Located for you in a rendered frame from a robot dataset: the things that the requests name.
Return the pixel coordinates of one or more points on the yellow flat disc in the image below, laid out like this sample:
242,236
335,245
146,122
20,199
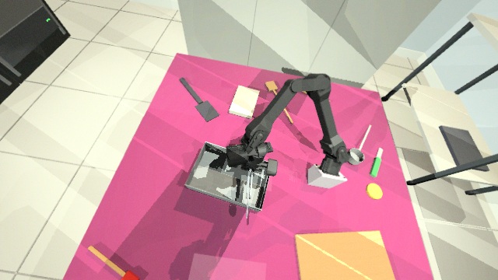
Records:
374,191

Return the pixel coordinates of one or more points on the grey rectangular roasting tin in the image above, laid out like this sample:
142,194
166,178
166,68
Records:
211,175

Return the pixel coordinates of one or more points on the grey spatula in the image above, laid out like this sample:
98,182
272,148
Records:
204,108

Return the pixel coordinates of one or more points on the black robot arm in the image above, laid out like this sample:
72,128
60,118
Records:
253,146

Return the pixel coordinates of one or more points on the light brown wooden board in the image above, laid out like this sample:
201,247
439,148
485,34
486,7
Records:
343,256

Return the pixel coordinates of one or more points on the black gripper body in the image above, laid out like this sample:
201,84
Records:
272,166

